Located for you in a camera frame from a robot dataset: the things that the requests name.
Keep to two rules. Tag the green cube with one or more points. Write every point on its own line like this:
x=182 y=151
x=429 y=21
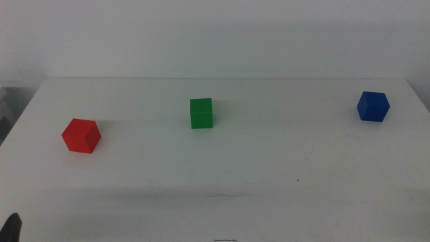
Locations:
x=201 y=114

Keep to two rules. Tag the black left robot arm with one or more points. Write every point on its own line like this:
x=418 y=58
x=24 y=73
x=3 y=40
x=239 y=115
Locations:
x=11 y=230

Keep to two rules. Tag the red cube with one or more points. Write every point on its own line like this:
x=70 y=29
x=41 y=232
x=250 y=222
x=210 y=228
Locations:
x=80 y=136

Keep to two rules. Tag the blue cube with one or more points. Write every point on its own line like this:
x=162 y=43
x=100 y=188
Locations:
x=373 y=107

